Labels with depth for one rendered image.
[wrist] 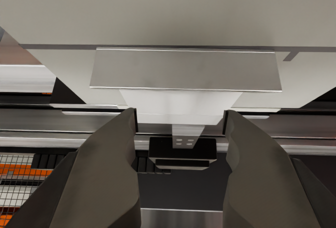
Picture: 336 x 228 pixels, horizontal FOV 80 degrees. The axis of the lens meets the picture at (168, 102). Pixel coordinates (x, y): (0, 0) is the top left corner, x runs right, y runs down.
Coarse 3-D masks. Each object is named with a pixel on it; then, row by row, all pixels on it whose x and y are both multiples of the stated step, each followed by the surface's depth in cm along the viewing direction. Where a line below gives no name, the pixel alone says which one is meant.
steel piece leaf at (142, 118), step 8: (144, 120) 21; (152, 120) 21; (160, 120) 21; (168, 120) 21; (176, 120) 20; (184, 120) 20; (192, 120) 20; (200, 120) 20; (208, 120) 20; (216, 120) 20
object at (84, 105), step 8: (56, 80) 19; (56, 88) 18; (64, 88) 18; (56, 96) 18; (64, 96) 18; (72, 96) 18; (56, 104) 18; (64, 104) 18; (72, 104) 18; (80, 104) 18; (88, 104) 18; (96, 104) 18; (104, 104) 18; (112, 104) 18; (64, 112) 20; (72, 112) 20; (80, 112) 20; (88, 112) 20; (96, 112) 20; (104, 112) 20; (112, 112) 20; (120, 112) 20; (240, 112) 19; (248, 112) 19; (256, 112) 19; (264, 112) 19
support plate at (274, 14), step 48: (0, 0) 7; (48, 0) 7; (96, 0) 7; (144, 0) 7; (192, 0) 7; (240, 0) 7; (288, 0) 7; (96, 96) 16; (240, 96) 15; (288, 96) 15
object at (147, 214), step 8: (144, 208) 16; (152, 208) 16; (144, 216) 16; (152, 216) 16; (160, 216) 16; (168, 216) 16; (176, 216) 16; (184, 216) 16; (192, 216) 16; (200, 216) 16; (208, 216) 15; (216, 216) 15; (144, 224) 15; (152, 224) 15; (160, 224) 15; (168, 224) 15; (176, 224) 15; (184, 224) 15; (192, 224) 15; (200, 224) 15; (208, 224) 15; (216, 224) 15
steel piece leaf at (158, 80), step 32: (96, 64) 9; (128, 64) 9; (160, 64) 9; (192, 64) 9; (224, 64) 9; (256, 64) 9; (128, 96) 15; (160, 96) 15; (192, 96) 15; (224, 96) 14
